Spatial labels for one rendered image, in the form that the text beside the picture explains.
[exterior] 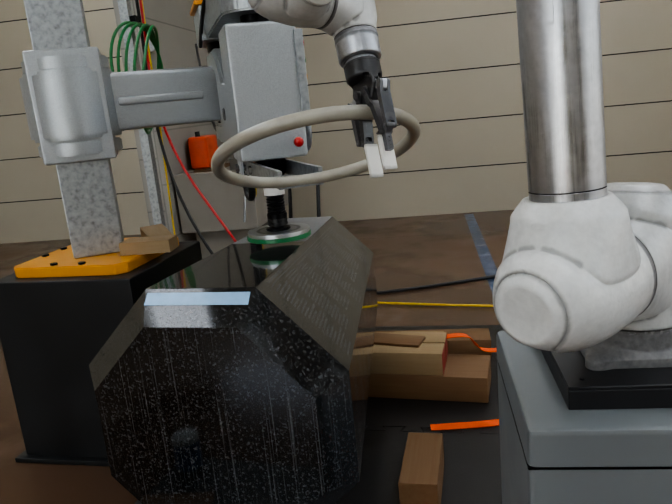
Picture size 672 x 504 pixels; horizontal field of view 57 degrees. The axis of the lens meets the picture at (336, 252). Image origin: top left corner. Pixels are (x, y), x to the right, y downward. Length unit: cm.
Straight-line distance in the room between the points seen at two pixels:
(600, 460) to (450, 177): 596
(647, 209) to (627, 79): 608
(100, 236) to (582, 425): 204
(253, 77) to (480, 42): 497
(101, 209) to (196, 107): 55
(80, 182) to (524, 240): 201
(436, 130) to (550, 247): 598
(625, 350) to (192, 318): 108
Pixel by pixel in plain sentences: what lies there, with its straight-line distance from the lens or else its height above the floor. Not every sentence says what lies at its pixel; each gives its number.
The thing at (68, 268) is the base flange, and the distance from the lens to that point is 252.
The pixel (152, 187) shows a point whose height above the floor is 83.
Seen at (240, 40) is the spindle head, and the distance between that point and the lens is 201.
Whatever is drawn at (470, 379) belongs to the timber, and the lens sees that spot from 268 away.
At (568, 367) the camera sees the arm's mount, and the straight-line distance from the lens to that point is 106.
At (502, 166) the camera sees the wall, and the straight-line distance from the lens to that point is 687.
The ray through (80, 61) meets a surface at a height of 151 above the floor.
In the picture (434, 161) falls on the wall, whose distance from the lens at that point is 681.
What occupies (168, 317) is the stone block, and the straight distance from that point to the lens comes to 175.
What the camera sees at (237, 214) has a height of 52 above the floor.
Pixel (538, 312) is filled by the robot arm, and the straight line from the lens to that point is 83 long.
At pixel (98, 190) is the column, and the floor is 103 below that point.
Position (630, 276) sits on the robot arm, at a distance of 90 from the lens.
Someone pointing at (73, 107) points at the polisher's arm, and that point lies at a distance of 251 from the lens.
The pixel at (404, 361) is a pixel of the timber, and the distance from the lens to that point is 269.
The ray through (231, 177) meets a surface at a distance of 153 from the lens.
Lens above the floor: 127
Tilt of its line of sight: 13 degrees down
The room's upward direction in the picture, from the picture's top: 5 degrees counter-clockwise
